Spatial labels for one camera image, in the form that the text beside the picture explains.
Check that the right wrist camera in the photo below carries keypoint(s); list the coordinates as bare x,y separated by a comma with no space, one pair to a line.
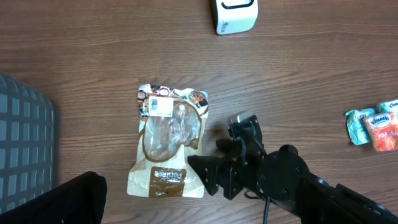
245,121

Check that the small teal packet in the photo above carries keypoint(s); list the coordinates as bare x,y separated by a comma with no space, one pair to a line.
388,106

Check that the teal white snack packet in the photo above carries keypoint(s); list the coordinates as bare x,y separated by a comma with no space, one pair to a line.
356,129

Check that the beige bread bag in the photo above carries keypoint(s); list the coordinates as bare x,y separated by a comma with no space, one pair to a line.
171,127

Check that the grey plastic mesh basket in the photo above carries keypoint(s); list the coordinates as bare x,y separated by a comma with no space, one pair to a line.
27,143

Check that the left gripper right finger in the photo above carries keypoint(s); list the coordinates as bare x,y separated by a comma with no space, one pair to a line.
370,205

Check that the white barcode scanner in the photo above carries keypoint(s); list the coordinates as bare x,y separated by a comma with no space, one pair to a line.
234,16

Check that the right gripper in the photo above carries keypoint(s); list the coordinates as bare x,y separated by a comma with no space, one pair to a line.
237,170

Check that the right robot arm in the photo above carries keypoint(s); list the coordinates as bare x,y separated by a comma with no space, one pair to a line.
283,178

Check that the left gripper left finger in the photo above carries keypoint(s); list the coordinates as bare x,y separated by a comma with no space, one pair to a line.
80,200

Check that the orange white packet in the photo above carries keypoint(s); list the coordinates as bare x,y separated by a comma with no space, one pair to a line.
382,128

